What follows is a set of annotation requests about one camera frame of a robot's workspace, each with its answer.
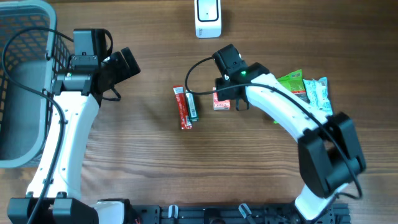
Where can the teal white tissue pack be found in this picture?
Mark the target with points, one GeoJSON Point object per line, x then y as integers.
{"type": "Point", "coordinates": [317, 93]}

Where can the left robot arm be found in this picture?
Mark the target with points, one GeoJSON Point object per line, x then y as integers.
{"type": "Point", "coordinates": [53, 196]}

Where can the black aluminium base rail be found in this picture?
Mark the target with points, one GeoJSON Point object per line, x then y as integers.
{"type": "Point", "coordinates": [270, 213]}

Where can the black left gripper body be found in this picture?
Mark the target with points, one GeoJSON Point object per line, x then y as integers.
{"type": "Point", "coordinates": [117, 66]}

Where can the small red candy pack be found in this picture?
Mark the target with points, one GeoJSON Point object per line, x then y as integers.
{"type": "Point", "coordinates": [220, 105]}

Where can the green snack bag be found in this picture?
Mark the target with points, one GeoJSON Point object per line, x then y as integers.
{"type": "Point", "coordinates": [294, 83]}

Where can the white barcode scanner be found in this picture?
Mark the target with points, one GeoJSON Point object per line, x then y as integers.
{"type": "Point", "coordinates": [208, 22]}

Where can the red stick pack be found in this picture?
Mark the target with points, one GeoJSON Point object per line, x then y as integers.
{"type": "Point", "coordinates": [182, 108]}

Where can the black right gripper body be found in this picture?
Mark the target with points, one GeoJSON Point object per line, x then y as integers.
{"type": "Point", "coordinates": [226, 95]}

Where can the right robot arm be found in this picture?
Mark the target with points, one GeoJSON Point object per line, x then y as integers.
{"type": "Point", "coordinates": [329, 153]}

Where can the grey plastic shopping basket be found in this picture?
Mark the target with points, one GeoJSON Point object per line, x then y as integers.
{"type": "Point", "coordinates": [33, 57]}

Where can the green stick pack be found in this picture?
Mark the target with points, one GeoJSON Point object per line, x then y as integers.
{"type": "Point", "coordinates": [192, 109]}

